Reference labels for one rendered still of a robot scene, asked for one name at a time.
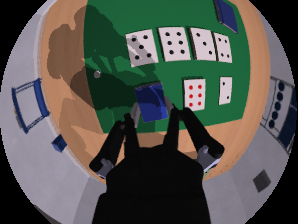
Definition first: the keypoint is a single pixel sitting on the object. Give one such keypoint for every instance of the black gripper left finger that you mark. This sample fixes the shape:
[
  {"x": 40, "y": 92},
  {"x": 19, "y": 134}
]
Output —
[{"x": 107, "y": 157}]

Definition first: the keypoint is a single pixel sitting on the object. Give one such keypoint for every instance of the green felt card table mat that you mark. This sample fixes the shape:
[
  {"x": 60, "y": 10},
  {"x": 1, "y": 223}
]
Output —
[{"x": 105, "y": 49}]

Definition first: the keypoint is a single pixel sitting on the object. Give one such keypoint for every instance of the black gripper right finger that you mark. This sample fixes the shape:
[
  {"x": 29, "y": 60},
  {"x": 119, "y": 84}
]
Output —
[{"x": 208, "y": 149}]

